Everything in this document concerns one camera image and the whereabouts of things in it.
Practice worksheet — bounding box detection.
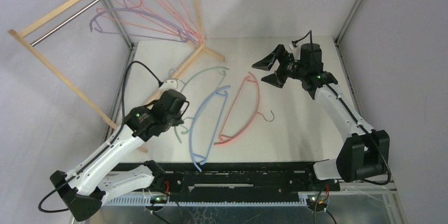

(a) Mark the aluminium frame post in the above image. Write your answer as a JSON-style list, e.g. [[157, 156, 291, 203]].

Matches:
[[334, 0, 365, 47], [101, 0, 134, 51]]

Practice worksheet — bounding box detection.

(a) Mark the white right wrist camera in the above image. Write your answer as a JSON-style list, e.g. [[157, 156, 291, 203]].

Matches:
[[288, 42, 297, 52]]

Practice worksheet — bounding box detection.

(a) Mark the right aluminium frame post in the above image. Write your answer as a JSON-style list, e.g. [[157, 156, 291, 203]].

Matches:
[[334, 0, 365, 47]]

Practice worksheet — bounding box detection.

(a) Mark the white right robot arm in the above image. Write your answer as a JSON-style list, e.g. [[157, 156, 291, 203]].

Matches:
[[252, 43, 391, 190]]

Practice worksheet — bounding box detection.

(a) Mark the pink curved plastic hanger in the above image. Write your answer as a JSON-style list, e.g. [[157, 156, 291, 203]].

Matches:
[[213, 71, 275, 146]]

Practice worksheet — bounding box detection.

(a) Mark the blue plastic hanger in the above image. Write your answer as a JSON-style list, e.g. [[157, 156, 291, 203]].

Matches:
[[188, 85, 231, 172]]

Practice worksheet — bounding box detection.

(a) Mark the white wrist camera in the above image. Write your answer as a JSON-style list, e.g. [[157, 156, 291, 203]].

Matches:
[[288, 42, 297, 52], [158, 79, 179, 91]]

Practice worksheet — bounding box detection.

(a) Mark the left aluminium frame post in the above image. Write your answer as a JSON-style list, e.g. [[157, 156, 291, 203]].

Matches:
[[101, 0, 134, 51]]

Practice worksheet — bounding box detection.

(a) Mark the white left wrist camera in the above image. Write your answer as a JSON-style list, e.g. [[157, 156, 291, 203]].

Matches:
[[158, 79, 179, 91]]

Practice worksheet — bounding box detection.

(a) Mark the metal rack hanging rod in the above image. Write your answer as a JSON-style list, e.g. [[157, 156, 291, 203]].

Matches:
[[20, 0, 101, 46]]

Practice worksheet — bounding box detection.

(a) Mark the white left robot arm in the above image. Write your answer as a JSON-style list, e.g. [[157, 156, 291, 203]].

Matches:
[[50, 89, 189, 222]]

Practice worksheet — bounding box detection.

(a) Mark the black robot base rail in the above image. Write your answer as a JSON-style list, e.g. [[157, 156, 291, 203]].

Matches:
[[96, 161, 379, 204]]

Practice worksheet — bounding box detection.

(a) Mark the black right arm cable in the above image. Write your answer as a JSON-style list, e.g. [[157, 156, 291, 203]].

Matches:
[[292, 30, 392, 186]]

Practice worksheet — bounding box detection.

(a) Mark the purple plastic hanger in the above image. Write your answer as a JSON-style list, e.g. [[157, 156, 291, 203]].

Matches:
[[89, 0, 190, 43]]

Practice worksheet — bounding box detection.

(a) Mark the wooden clothes rack frame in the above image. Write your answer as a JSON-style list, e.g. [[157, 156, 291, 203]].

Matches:
[[7, 0, 226, 154]]

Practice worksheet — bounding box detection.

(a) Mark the green plastic hanger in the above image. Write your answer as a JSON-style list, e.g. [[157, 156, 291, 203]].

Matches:
[[169, 66, 230, 144]]

